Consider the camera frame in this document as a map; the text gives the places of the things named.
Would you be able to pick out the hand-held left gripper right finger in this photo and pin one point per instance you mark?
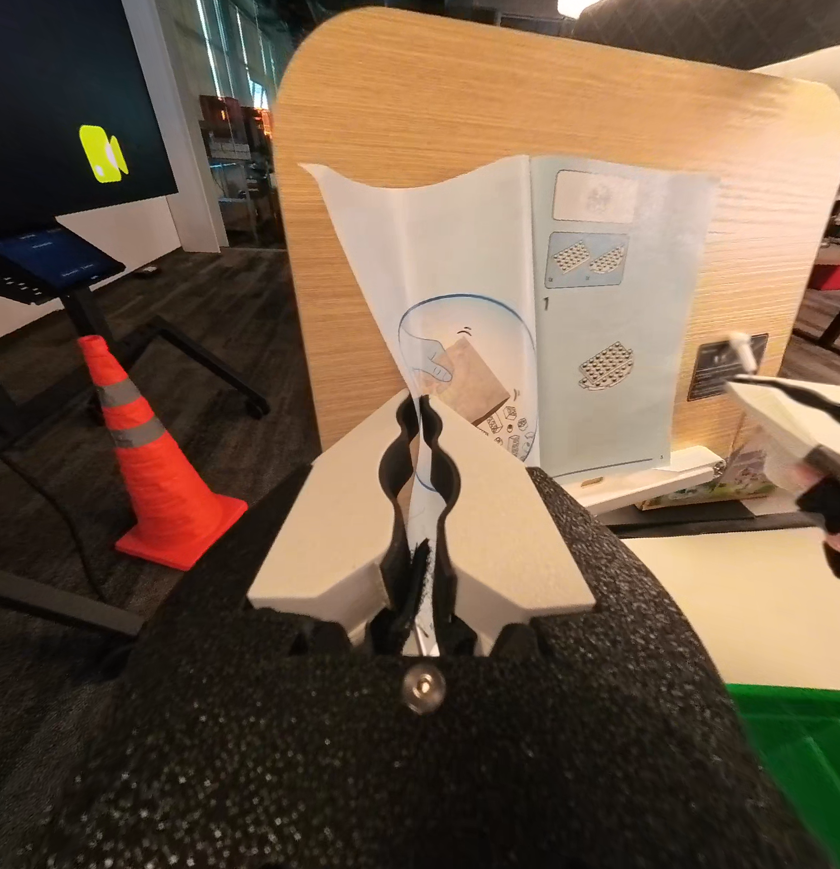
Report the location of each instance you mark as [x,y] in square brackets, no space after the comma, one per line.
[521,543]

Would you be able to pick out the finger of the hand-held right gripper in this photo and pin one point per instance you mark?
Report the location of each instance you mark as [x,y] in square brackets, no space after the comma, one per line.
[793,434]
[827,387]

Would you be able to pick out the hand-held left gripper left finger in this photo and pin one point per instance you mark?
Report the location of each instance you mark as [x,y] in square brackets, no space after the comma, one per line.
[324,536]

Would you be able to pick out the light blue instruction booklet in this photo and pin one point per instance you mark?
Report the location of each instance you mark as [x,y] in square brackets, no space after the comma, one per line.
[596,305]

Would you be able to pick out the colourful lego box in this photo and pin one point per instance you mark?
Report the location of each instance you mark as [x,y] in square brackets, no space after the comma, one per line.
[739,475]

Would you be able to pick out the red storage bin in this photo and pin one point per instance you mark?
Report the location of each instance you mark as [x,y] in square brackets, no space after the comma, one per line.
[831,275]

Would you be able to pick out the black foam mat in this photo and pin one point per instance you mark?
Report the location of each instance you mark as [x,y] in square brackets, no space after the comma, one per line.
[698,519]

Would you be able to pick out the orange traffic cone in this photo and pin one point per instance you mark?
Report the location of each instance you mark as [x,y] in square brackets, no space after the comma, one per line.
[148,468]

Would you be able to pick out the black rolling floor stand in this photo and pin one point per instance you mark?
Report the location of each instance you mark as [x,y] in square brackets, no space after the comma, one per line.
[202,360]

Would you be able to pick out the green plastic bin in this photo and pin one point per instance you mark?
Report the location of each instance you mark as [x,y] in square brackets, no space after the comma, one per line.
[807,767]

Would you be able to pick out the dark tablet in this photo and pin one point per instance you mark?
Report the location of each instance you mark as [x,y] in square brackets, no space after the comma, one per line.
[46,261]

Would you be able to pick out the wooden book stand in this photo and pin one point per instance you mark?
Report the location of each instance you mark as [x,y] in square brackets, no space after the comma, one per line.
[426,102]

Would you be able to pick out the large dark display screen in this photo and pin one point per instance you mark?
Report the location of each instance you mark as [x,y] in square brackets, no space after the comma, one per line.
[53,81]

